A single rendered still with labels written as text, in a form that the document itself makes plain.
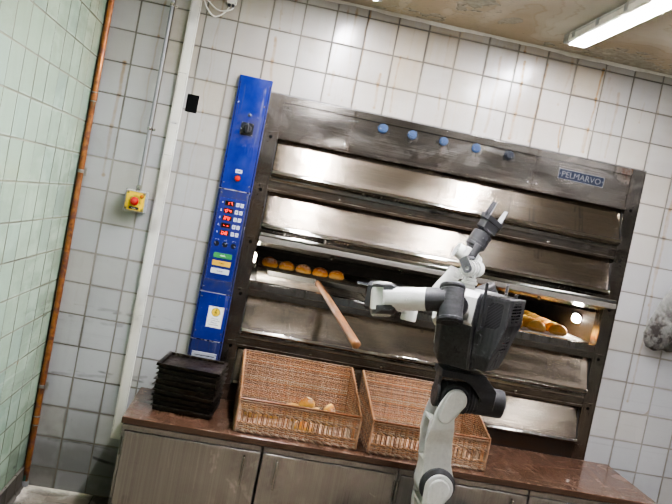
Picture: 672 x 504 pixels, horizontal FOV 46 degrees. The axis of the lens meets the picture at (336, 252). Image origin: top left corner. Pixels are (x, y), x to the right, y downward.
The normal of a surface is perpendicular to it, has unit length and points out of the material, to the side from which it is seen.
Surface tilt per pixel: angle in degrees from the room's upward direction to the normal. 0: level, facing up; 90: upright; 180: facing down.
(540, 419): 70
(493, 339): 90
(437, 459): 90
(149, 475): 90
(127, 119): 90
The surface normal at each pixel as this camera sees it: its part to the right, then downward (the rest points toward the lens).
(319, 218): 0.16, -0.26
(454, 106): 0.09, 0.07
